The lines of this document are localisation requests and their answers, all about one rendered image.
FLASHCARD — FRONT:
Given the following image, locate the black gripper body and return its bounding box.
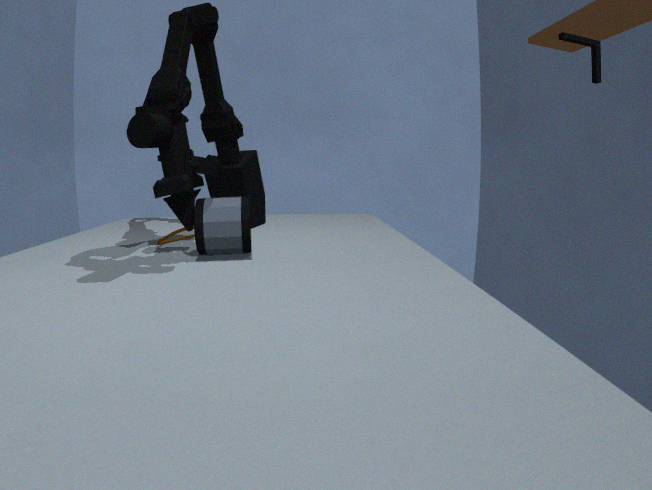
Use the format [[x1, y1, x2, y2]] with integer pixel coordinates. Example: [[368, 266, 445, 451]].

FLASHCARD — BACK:
[[153, 143, 204, 198]]

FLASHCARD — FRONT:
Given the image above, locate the orange cable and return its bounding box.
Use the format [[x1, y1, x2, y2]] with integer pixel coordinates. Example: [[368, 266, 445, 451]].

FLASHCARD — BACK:
[[157, 228, 195, 245]]

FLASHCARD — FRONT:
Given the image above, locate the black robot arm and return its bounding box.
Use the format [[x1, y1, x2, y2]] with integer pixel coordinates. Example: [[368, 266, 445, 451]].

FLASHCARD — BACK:
[[127, 3, 244, 178]]

